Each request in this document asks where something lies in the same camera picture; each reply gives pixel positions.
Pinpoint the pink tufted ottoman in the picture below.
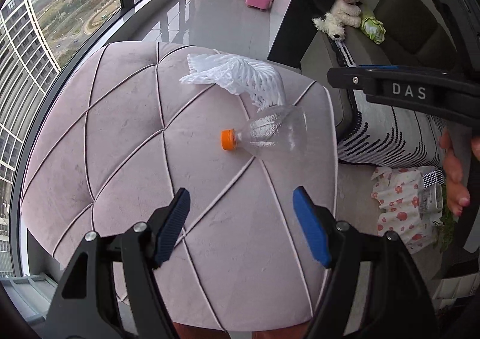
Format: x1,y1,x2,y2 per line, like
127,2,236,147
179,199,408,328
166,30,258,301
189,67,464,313
20,41,340,332

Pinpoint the high-rise building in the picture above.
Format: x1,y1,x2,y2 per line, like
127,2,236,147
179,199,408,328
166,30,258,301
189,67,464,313
0,0,62,280

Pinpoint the person's right hand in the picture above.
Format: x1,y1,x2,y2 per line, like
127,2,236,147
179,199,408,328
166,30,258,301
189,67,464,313
439,127,472,217

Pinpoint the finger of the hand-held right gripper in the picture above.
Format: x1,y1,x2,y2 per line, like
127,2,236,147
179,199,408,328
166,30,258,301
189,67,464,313
356,65,467,81
327,68,472,130

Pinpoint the green leafy bundle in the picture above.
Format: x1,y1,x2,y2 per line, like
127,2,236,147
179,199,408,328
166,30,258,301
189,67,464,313
435,185,456,250

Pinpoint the green cabbage plush toy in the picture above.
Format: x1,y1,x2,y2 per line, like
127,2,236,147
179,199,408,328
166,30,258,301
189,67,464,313
360,5,386,44

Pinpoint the clear plastic packet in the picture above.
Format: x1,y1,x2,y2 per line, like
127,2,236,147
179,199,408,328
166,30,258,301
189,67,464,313
418,170,447,218

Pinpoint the clear bottle with orange cap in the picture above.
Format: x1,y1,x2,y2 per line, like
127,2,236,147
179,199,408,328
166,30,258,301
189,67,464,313
220,105,308,155

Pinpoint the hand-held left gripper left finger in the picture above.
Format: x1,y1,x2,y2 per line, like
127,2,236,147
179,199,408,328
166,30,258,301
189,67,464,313
44,187,192,339

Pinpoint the grey sofa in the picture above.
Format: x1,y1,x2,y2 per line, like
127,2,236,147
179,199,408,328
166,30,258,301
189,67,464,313
300,0,469,145

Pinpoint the white plush dog toy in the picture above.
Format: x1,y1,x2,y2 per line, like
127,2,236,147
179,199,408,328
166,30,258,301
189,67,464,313
312,0,362,41

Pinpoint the black white striped blanket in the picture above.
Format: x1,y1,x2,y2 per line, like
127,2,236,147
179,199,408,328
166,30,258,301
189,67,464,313
330,37,451,167

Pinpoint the white knitted cloth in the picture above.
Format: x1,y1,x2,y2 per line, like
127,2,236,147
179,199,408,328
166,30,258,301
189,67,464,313
179,53,286,112

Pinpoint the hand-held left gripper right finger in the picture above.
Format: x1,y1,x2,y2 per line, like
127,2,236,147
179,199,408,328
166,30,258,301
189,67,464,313
292,185,437,339

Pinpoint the white floral cloth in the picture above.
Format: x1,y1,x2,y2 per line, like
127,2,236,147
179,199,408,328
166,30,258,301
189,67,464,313
370,166,445,254

